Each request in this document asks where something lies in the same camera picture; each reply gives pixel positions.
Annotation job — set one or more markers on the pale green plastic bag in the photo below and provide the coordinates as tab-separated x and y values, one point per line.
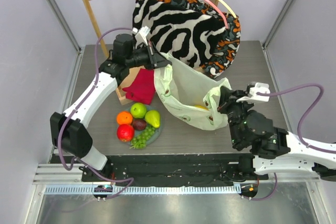
180	88

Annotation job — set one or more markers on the white slotted cable duct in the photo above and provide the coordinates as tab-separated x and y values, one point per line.
106	189

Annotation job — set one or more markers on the zebra pattern garment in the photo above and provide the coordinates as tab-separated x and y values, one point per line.
187	35

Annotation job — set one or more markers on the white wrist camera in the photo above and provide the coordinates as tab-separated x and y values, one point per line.
141	35
256	92

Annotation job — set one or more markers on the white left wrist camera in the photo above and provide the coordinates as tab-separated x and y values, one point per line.
141	35

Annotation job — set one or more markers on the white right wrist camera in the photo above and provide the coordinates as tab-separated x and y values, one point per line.
256	92

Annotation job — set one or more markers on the green yellow pear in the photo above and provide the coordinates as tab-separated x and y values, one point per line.
153	118

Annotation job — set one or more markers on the red apple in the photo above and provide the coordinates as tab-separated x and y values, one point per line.
125	132

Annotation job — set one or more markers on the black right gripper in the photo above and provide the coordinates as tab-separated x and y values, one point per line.
228	104

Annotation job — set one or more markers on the camouflage pattern garment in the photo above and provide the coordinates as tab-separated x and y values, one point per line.
225	50

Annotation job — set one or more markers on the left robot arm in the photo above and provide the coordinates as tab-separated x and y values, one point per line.
69	129

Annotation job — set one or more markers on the aluminium frame rail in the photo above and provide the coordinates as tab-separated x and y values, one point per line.
61	19

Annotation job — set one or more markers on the orange fruit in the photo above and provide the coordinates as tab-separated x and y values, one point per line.
124	117

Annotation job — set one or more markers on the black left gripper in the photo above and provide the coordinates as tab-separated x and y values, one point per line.
160	61

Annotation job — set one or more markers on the green grape bunch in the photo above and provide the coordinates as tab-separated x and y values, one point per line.
140	141

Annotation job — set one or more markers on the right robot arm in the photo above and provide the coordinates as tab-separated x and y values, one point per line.
273	150

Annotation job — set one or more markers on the grey blue plate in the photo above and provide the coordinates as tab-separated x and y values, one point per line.
156	134

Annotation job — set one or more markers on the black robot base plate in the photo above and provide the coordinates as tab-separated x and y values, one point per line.
182	170

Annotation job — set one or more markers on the green apple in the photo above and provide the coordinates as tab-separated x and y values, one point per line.
138	110

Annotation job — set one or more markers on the red folded cloth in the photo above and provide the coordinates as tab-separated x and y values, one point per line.
142	88

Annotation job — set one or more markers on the yellow mango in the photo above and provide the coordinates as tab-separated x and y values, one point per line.
201	107

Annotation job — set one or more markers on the dark purple plum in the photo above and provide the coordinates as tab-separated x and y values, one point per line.
139	124

